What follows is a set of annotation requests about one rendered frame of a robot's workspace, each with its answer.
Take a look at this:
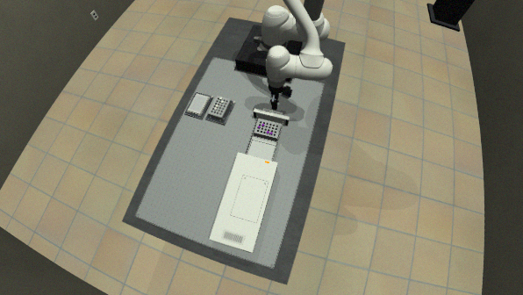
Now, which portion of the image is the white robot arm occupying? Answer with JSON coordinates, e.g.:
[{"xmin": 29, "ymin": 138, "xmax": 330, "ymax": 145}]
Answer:
[{"xmin": 254, "ymin": 0, "xmax": 333, "ymax": 99}]

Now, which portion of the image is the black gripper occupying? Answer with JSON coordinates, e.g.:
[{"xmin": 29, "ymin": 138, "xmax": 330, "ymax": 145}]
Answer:
[{"xmin": 269, "ymin": 86, "xmax": 283, "ymax": 110}]

